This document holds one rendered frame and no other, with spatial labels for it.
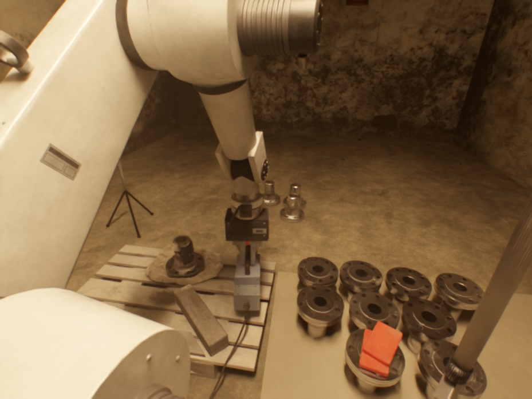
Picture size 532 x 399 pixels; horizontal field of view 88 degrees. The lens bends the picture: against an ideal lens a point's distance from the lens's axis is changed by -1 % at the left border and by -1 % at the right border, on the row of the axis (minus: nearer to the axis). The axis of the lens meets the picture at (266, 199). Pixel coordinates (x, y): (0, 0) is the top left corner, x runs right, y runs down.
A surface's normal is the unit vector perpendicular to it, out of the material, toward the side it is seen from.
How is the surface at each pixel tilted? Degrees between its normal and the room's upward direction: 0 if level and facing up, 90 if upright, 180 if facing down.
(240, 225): 90
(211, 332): 0
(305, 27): 101
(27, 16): 90
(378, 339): 0
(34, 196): 90
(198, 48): 115
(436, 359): 0
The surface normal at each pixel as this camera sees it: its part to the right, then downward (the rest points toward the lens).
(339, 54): -0.16, 0.43
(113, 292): 0.01, -0.90
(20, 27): 0.99, 0.08
